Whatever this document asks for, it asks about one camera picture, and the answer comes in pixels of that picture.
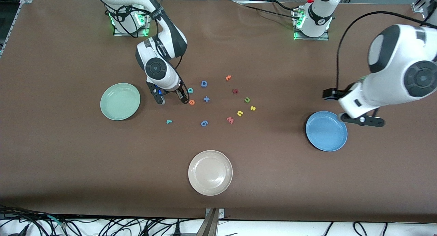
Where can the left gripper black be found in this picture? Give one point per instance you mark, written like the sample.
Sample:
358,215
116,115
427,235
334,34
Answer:
330,93

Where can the blue plate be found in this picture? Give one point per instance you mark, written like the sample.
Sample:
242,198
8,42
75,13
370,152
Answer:
326,133

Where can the brown table cover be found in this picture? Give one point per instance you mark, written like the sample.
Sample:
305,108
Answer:
68,161

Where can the blue foam number 6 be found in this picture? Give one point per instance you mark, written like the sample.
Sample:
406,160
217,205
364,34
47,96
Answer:
204,123

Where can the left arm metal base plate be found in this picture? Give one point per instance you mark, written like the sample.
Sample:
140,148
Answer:
324,38

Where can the pink foam letter w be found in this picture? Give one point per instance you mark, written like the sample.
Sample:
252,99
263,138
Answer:
230,120

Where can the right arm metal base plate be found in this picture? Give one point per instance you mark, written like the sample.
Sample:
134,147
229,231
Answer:
147,31

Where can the light green plate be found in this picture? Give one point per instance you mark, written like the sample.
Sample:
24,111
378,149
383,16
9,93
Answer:
120,101

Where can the black power plug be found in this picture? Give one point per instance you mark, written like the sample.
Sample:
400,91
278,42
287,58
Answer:
177,231

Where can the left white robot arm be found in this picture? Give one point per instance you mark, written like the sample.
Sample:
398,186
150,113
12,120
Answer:
392,75

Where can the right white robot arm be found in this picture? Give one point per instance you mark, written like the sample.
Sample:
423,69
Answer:
155,68

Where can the beige plate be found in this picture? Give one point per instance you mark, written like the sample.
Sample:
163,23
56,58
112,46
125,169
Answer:
210,172

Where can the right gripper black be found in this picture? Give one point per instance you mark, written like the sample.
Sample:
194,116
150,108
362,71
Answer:
180,93

